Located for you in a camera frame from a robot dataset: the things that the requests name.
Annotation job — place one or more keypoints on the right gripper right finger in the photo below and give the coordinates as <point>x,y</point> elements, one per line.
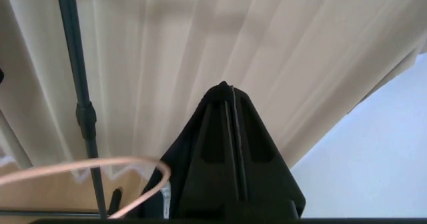
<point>273,187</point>

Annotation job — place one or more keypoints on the pink clothes hanger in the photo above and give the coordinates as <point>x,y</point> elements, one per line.
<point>83,164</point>

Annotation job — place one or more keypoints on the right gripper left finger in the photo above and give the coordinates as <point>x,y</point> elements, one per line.
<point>207,184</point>

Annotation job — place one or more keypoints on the black garment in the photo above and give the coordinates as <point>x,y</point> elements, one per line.
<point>173,164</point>

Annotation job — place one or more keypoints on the black clothes rack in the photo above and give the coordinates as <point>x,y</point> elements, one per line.
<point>71,34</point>

